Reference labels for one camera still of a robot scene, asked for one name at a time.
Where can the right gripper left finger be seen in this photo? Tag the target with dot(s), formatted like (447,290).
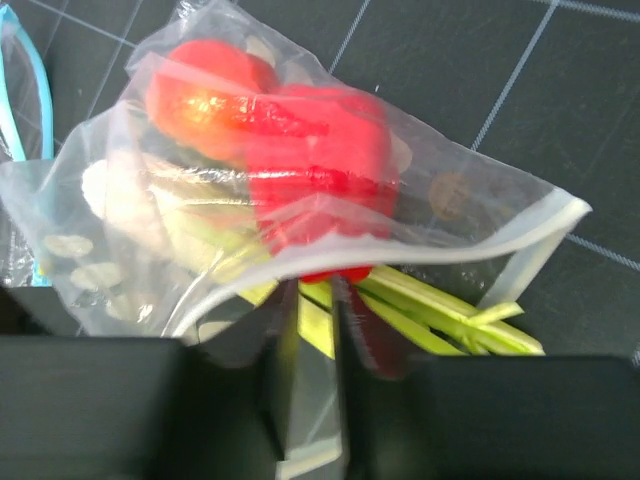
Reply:
(149,408)

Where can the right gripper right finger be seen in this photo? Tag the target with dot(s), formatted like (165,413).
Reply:
(409,414)

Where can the green celery stalk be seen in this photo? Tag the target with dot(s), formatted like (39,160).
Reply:
(214,239)

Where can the red bell pepper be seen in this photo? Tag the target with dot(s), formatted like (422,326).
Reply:
(320,161)

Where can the clear polka dot zip bag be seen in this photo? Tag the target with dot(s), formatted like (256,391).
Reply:
(464,223)

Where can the red tomato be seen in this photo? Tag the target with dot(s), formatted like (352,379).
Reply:
(202,95)

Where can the clear bag blue zipper front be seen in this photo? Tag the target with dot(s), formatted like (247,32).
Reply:
(26,133)

